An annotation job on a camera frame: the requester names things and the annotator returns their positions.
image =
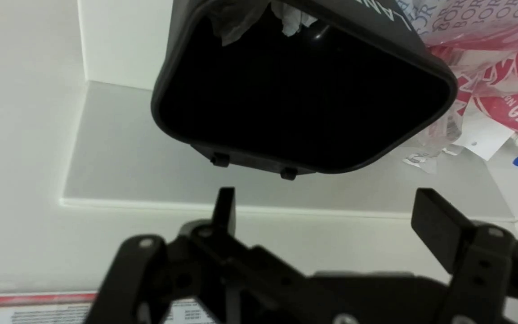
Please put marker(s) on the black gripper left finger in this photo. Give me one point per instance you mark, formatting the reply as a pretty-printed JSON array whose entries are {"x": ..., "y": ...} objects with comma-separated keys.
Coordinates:
[{"x": 211, "y": 263}]

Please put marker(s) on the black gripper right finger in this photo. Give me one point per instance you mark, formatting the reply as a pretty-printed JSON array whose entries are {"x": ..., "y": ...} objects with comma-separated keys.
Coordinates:
[{"x": 481, "y": 270}]

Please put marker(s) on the white paper slip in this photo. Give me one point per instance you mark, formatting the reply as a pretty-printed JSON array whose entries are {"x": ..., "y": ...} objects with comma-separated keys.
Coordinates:
[{"x": 485, "y": 135}]

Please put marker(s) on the black square plastic bin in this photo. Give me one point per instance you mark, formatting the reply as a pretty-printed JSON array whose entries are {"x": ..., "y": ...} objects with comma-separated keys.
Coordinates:
[{"x": 307, "y": 101}]

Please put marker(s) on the clear plastic bag red print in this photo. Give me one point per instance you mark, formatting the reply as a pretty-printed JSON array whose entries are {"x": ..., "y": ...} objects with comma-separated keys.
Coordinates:
[{"x": 499, "y": 65}]

